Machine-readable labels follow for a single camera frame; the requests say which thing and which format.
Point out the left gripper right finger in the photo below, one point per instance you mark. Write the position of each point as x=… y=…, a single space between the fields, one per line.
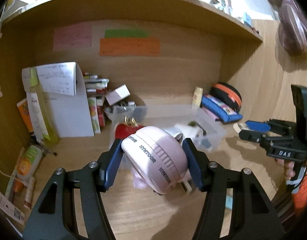
x=253 y=215

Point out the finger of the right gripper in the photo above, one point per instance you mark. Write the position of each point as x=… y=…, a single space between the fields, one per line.
x=258 y=126
x=253 y=136

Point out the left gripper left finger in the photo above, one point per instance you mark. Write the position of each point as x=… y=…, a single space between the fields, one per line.
x=53 y=215

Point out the pink round device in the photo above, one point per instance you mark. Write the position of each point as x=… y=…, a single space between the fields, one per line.
x=157 y=157

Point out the red velvet pouch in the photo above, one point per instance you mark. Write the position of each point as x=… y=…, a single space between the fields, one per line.
x=128 y=127

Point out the orange sleeve forearm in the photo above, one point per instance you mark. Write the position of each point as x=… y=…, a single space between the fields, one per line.
x=300 y=198

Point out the right hand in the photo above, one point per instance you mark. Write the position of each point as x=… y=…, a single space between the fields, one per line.
x=288 y=168

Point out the blue patchwork pencil pouch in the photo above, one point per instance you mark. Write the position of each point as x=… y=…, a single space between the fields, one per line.
x=225 y=113

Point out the black orange zip case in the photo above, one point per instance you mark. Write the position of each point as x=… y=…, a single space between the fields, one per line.
x=227 y=94

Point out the orange green tube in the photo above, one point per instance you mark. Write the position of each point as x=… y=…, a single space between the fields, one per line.
x=25 y=169

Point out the white barcode tag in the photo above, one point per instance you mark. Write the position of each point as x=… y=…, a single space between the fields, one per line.
x=11 y=210

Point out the clear plastic storage bin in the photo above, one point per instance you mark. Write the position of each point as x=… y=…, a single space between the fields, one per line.
x=164 y=116

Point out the green cylindrical container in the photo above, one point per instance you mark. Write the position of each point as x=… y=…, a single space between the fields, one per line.
x=193 y=124

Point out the white cloth pouch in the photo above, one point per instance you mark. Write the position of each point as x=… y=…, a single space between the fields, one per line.
x=180 y=132

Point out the beige lotion bottle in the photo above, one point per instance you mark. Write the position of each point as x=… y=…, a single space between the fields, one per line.
x=197 y=97

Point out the green spray bottle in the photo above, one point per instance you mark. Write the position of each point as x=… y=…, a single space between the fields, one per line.
x=41 y=110

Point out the brown hanging bag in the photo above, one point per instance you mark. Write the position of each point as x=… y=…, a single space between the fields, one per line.
x=292 y=31

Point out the orange booklet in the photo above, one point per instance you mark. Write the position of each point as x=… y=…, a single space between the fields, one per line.
x=24 y=112

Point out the small white pink box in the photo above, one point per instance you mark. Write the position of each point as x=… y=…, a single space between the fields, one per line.
x=117 y=95

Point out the stack of books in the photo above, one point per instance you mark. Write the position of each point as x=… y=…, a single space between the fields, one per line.
x=96 y=89

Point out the white paper file holder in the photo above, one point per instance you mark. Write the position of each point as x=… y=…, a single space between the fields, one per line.
x=64 y=90

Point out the orange sticky note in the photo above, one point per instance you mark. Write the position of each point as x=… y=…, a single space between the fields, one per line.
x=129 y=46

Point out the pink sticky note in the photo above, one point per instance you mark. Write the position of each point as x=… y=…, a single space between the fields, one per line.
x=74 y=36

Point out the green sticky note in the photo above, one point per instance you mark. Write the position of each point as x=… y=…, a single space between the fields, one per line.
x=126 y=33

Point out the wooden upper shelf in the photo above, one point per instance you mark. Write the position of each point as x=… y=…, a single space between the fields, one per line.
x=186 y=13

